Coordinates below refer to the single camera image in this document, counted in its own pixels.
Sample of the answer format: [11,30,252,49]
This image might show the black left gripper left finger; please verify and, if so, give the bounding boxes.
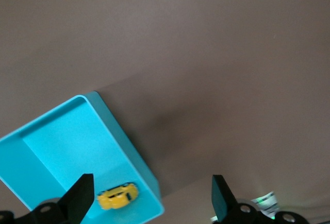
[0,173,95,224]

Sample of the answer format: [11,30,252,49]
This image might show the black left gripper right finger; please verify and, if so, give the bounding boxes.
[211,174,309,224]

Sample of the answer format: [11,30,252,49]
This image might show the yellow beetle toy car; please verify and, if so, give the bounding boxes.
[96,182,139,211]

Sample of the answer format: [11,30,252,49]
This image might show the cyan plastic bin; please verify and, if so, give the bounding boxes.
[0,91,165,224]

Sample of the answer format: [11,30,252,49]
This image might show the brown table cover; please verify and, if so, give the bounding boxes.
[0,0,330,224]

